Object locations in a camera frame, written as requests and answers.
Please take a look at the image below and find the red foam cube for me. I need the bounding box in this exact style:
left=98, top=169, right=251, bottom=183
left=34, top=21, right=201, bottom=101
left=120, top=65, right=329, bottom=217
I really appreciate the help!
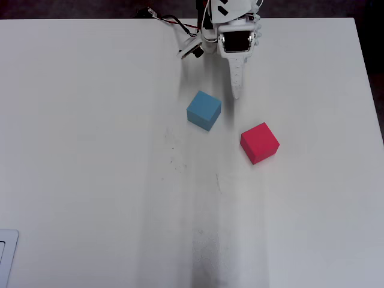
left=239, top=122, right=281, bottom=166

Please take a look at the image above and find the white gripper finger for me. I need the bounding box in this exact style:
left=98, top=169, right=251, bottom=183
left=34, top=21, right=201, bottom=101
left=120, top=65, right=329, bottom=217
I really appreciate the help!
left=229, top=58, right=250, bottom=101

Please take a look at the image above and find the white camera cable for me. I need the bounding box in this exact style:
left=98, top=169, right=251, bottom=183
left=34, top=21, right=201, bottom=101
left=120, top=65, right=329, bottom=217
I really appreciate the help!
left=197, top=0, right=211, bottom=34

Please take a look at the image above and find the red black white cable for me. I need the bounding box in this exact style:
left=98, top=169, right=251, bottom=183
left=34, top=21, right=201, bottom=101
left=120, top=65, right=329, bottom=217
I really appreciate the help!
left=149, top=10, right=200, bottom=35

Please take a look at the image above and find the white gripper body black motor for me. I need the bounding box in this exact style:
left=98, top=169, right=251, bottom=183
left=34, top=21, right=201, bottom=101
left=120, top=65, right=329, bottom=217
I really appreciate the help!
left=217, top=18, right=260, bottom=60

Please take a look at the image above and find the clear spiral cable wrap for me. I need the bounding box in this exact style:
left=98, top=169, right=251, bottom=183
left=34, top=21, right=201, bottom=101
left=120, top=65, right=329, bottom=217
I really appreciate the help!
left=248, top=10, right=263, bottom=46

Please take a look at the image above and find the silver laptop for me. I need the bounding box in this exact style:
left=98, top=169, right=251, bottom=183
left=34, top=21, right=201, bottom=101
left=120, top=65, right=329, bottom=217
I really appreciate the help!
left=0, top=229, right=20, bottom=288

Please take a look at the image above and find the blue foam cube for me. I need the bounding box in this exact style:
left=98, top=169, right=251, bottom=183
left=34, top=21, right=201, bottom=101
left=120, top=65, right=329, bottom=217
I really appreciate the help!
left=186, top=91, right=223, bottom=132

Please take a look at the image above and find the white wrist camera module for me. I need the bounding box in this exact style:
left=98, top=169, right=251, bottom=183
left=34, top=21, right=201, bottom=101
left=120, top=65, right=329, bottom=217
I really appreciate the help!
left=176, top=35, right=205, bottom=61

